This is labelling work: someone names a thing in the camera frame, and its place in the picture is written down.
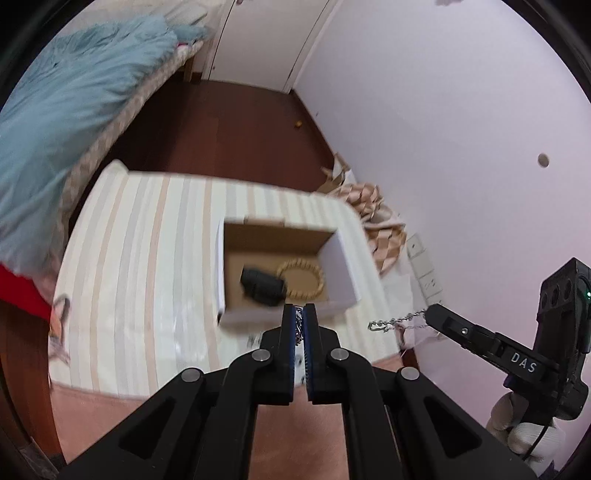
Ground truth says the light blue blanket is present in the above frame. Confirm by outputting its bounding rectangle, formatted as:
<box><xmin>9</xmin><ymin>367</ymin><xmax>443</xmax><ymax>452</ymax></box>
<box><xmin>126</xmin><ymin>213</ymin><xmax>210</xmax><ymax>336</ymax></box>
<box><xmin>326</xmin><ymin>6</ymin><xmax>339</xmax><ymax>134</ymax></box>
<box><xmin>0</xmin><ymin>13</ymin><xmax>208</xmax><ymax>278</ymax></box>

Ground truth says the red cloth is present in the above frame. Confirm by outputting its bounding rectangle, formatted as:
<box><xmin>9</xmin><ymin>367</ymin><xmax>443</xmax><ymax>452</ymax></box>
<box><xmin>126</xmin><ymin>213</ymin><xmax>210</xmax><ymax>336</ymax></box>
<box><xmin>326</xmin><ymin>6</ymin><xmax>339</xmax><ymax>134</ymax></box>
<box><xmin>0</xmin><ymin>262</ymin><xmax>54</xmax><ymax>321</ymax></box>

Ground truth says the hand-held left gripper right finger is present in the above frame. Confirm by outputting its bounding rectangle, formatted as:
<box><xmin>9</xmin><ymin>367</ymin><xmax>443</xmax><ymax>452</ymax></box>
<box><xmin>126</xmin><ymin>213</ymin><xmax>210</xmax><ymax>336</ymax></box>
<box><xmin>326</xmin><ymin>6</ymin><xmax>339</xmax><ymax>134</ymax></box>
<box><xmin>304</xmin><ymin>304</ymin><xmax>539</xmax><ymax>480</ymax></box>

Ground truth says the striped tablecloth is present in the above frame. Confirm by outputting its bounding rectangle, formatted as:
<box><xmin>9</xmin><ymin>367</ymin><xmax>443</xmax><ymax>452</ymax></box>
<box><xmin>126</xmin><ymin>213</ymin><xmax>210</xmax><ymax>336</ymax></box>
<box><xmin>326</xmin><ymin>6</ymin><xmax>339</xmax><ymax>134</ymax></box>
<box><xmin>48</xmin><ymin>159</ymin><xmax>403</xmax><ymax>398</ymax></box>

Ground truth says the person's right hand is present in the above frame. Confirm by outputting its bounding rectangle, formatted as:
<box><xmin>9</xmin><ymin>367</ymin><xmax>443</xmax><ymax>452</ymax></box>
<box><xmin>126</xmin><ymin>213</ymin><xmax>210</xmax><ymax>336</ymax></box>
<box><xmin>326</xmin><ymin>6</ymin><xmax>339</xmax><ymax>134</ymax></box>
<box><xmin>488</xmin><ymin>392</ymin><xmax>570</xmax><ymax>462</ymax></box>

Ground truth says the brown paper bag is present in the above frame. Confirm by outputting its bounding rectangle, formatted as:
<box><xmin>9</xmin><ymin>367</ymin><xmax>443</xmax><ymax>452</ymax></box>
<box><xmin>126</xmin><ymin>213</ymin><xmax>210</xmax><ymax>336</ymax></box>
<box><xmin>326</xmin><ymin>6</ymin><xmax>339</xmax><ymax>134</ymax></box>
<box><xmin>315</xmin><ymin>151</ymin><xmax>355</xmax><ymax>197</ymax></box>

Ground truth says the silver chain necklace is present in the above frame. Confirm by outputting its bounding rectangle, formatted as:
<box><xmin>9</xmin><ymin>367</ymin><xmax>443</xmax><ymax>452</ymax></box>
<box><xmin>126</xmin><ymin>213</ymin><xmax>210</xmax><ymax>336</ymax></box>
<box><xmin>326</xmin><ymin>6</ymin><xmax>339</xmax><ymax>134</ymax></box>
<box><xmin>368</xmin><ymin>310</ymin><xmax>431</xmax><ymax>334</ymax></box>

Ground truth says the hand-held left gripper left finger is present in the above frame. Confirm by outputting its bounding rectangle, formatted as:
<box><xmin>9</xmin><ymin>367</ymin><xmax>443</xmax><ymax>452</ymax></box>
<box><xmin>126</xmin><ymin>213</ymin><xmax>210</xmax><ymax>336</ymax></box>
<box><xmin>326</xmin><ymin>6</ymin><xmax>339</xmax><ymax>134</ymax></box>
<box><xmin>58</xmin><ymin>305</ymin><xmax>297</xmax><ymax>480</ymax></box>

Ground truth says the white closet door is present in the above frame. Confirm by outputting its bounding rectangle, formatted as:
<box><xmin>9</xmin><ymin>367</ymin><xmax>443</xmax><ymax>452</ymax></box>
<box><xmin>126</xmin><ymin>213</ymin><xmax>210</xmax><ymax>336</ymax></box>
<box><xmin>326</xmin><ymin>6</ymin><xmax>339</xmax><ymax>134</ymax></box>
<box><xmin>202</xmin><ymin>0</ymin><xmax>343</xmax><ymax>93</ymax></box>

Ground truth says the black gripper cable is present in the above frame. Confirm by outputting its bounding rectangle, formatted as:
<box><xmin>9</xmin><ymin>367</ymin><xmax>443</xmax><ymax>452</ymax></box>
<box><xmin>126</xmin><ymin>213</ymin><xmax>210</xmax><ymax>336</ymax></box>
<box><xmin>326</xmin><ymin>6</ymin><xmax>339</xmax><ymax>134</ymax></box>
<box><xmin>521</xmin><ymin>413</ymin><xmax>557</xmax><ymax>462</ymax></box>

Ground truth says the patterned cloth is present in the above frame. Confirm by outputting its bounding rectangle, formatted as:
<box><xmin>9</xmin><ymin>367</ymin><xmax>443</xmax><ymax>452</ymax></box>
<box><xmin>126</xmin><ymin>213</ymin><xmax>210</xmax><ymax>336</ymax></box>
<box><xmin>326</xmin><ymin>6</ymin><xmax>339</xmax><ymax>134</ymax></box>
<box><xmin>48</xmin><ymin>295</ymin><xmax>74</xmax><ymax>367</ymax></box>

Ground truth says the bed mattress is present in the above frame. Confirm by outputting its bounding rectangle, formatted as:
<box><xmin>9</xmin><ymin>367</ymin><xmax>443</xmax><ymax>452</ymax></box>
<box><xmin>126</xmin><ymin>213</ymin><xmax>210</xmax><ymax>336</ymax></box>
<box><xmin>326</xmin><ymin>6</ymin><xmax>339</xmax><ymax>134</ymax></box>
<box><xmin>55</xmin><ymin>39</ymin><xmax>206</xmax><ymax>232</ymax></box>

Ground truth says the dark beaded bracelet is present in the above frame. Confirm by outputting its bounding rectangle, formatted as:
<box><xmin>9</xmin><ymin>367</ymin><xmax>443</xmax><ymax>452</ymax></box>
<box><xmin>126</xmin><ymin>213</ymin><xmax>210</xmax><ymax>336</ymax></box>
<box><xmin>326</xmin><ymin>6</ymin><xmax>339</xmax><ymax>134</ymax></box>
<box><xmin>294</xmin><ymin>305</ymin><xmax>309</xmax><ymax>386</ymax></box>

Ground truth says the black jewelry pouch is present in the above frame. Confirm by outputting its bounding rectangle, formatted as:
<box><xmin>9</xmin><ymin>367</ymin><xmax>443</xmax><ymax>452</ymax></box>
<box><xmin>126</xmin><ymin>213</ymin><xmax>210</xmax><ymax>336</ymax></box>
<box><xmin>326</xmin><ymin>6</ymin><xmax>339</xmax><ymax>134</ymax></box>
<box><xmin>239</xmin><ymin>266</ymin><xmax>287</xmax><ymax>306</ymax></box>

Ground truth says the white cardboard box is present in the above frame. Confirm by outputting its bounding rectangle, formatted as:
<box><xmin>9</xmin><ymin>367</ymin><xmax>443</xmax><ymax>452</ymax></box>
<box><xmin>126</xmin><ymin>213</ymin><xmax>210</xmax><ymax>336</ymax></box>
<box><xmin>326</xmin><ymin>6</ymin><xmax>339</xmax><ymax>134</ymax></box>
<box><xmin>216</xmin><ymin>217</ymin><xmax>361</xmax><ymax>329</ymax></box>

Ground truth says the white wall socket panel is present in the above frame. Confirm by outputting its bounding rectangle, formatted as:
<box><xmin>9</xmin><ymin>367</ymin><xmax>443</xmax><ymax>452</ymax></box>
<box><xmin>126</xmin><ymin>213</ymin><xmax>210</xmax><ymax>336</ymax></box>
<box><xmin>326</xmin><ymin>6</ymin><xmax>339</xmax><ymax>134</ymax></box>
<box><xmin>405</xmin><ymin>234</ymin><xmax>445</xmax><ymax>306</ymax></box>

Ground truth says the wooden bead bracelet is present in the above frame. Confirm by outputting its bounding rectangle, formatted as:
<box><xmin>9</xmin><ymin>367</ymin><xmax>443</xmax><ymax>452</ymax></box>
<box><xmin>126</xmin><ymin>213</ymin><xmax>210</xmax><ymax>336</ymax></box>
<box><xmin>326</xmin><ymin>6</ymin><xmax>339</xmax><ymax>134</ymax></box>
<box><xmin>276</xmin><ymin>258</ymin><xmax>327</xmax><ymax>301</ymax></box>

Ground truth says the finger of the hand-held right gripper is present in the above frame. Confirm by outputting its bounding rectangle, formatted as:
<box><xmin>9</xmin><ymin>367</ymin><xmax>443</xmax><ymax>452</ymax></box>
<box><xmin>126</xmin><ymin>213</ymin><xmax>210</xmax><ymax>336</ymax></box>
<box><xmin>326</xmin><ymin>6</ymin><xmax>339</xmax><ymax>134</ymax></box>
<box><xmin>424</xmin><ymin>304</ymin><xmax>560</xmax><ymax>394</ymax></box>

